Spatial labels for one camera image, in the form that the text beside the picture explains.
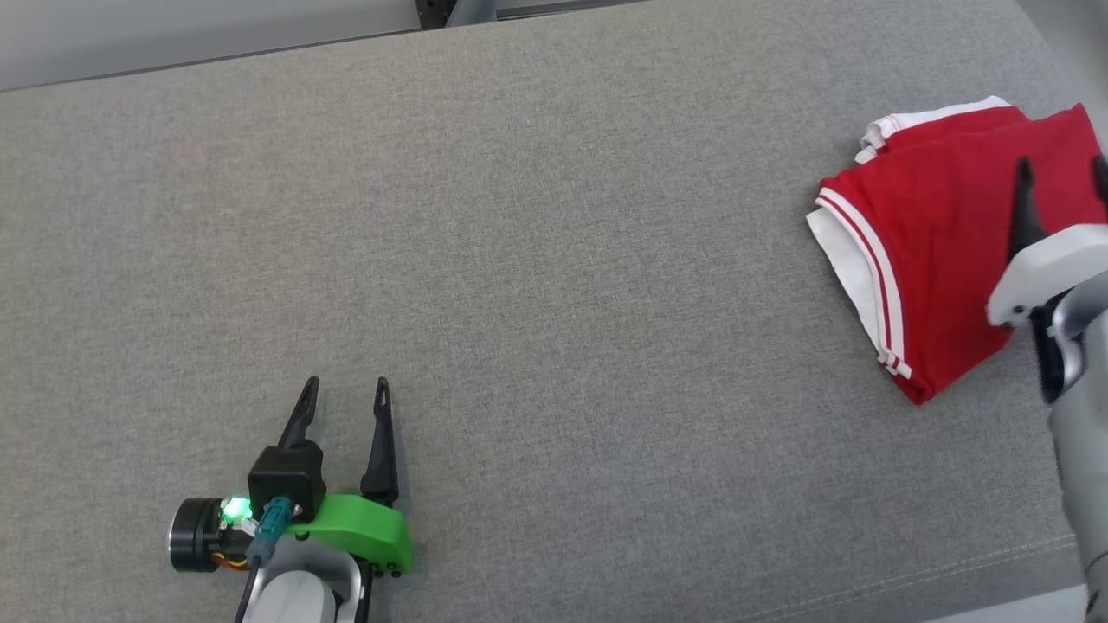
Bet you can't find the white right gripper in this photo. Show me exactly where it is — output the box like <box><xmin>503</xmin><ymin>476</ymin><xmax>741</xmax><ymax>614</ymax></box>
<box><xmin>986</xmin><ymin>154</ymin><xmax>1108</xmax><ymax>330</ymax></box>

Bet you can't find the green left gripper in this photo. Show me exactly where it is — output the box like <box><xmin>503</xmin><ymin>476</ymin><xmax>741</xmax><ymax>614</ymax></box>
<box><xmin>277</xmin><ymin>376</ymin><xmax>415</xmax><ymax>576</ymax></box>

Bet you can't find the red basketball jersey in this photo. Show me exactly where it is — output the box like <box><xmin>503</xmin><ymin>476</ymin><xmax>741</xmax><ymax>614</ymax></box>
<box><xmin>806</xmin><ymin>104</ymin><xmax>1108</xmax><ymax>406</ymax></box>

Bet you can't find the red shorts white trim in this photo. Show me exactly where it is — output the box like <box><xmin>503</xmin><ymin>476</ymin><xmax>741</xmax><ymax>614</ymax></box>
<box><xmin>855</xmin><ymin>96</ymin><xmax>1031</xmax><ymax>165</ymax></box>

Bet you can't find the grey fabric sofa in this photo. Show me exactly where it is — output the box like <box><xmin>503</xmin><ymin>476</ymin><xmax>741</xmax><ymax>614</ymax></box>
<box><xmin>0</xmin><ymin>0</ymin><xmax>1108</xmax><ymax>623</ymax></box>

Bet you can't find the teal left camera connector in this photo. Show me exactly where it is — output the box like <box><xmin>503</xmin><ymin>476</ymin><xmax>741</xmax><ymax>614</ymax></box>
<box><xmin>249</xmin><ymin>496</ymin><xmax>295</xmax><ymax>563</ymax></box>

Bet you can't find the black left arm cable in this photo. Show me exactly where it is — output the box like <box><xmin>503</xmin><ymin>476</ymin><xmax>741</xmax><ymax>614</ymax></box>
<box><xmin>234</xmin><ymin>554</ymin><xmax>265</xmax><ymax>623</ymax></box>

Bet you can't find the grey wall base rail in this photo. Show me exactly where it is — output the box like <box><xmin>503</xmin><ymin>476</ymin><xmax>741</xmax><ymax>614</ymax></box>
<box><xmin>0</xmin><ymin>0</ymin><xmax>648</xmax><ymax>94</ymax></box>

